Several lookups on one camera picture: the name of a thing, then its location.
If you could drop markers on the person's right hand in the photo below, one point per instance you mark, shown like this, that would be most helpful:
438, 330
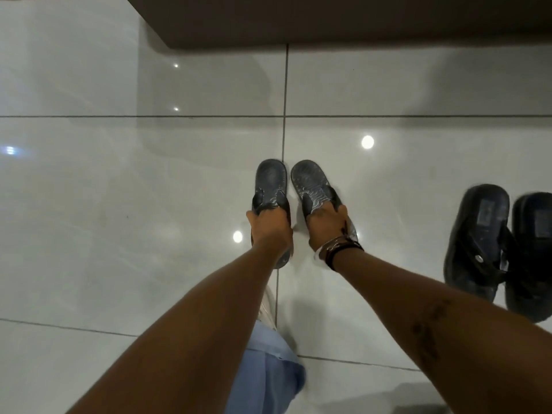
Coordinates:
327, 226

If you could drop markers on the white cloth strip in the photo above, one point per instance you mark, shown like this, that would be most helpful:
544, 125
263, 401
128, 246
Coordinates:
268, 308

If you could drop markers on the person's left forearm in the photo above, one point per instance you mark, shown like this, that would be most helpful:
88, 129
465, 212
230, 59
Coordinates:
194, 340

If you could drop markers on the person's right fingers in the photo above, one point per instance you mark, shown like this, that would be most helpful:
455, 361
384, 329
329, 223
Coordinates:
325, 211

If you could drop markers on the person's left fingers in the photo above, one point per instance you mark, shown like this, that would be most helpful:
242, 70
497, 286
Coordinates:
269, 212

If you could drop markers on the black thick-soled sandal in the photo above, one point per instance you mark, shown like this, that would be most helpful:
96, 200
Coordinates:
534, 254
478, 237

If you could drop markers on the brown furniture base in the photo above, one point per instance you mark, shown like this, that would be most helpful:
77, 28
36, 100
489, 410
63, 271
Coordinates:
345, 19

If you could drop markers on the grey patterned sandal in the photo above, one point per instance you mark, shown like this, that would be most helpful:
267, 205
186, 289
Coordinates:
271, 181
311, 181

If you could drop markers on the person's right forearm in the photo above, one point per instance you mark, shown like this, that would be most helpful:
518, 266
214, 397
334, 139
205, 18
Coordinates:
431, 331

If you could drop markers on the person's light blue garment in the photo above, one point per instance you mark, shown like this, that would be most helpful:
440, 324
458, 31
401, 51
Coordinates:
267, 375

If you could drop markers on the person's left hand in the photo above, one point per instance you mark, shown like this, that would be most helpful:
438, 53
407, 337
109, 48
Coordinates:
271, 232

